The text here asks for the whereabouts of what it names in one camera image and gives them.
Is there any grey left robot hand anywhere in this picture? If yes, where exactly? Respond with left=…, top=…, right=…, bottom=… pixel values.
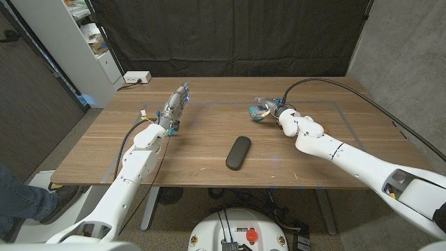
left=158, top=82, right=190, bottom=137

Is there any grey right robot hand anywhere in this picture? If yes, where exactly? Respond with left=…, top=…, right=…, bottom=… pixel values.
left=253, top=97, right=291, bottom=119

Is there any teal toy phone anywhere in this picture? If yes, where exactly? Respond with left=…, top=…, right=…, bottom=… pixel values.
left=248, top=105, right=268, bottom=122

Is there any black glasses case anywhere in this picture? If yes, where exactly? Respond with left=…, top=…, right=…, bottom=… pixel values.
left=225, top=135, right=252, bottom=172

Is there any white power strip box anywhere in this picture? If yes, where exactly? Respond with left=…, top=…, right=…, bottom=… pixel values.
left=123, top=70, right=153, bottom=84

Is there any black backdrop stand pole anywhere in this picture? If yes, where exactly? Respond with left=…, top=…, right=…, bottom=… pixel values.
left=84, top=0, right=125, bottom=76

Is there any black backdrop curtain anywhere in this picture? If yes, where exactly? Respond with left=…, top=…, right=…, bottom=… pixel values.
left=89, top=0, right=374, bottom=78

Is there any round black fan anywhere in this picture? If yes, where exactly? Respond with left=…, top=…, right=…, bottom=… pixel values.
left=157, top=187, right=185, bottom=206

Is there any cardboard box with blue tape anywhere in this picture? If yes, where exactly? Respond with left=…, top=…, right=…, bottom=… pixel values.
left=89, top=37, right=109, bottom=55

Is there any grey table leg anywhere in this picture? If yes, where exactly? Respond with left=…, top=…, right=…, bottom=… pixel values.
left=140, top=187, right=161, bottom=231
left=315, top=189, right=338, bottom=236

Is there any white shelf cabinet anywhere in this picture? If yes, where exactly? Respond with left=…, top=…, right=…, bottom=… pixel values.
left=10, top=0, right=125, bottom=109

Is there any white robot torso base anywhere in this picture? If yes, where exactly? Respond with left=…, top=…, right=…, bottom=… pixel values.
left=187, top=208, right=289, bottom=251

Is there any black power brick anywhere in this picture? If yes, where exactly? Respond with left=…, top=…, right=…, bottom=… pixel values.
left=292, top=222, right=312, bottom=251

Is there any person's dark shoe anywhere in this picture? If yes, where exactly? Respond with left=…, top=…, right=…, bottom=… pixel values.
left=38, top=185, right=81, bottom=225

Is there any person's leg in jeans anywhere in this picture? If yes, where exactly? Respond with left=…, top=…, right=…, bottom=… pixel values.
left=0, top=165, right=59, bottom=241

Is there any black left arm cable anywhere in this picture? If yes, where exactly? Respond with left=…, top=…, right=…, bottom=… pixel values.
left=111, top=118, right=157, bottom=182

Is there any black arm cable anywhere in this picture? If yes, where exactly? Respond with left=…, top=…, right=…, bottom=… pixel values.
left=281, top=77, right=446, bottom=163
left=111, top=118, right=157, bottom=182

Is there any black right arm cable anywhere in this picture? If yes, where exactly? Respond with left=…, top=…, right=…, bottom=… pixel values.
left=281, top=77, right=446, bottom=163

